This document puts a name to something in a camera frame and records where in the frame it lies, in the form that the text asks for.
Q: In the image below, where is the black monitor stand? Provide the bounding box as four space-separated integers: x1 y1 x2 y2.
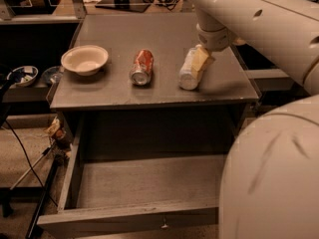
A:
95 0 150 13

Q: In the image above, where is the grey drawer cabinet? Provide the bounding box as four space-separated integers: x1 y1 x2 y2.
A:
51 13 258 152

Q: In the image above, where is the red soda can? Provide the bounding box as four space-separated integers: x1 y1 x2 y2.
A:
130 49 154 86

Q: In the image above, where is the black tripod stand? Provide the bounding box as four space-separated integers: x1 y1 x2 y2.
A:
0 146 58 239

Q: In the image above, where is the dark blue small bowl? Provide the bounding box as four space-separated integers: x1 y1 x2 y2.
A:
41 66 63 86

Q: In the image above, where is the crumpled snack wrapper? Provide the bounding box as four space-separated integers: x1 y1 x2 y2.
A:
45 118 70 149

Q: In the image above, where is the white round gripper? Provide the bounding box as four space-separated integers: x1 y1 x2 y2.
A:
191 24 233 72

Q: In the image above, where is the small metal drawer knob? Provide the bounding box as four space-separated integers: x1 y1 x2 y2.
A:
160 217 169 230

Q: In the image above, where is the black floor cable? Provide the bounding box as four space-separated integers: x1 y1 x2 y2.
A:
4 119 59 207

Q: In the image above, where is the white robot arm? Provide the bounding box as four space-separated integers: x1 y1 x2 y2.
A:
188 0 319 239

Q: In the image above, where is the small bowl with items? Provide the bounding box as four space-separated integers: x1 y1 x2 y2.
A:
7 66 39 87

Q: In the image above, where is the clear blue-labelled plastic bottle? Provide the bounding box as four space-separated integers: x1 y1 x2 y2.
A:
178 46 202 91

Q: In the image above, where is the open grey top drawer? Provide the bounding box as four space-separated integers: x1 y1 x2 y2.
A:
37 114 233 239

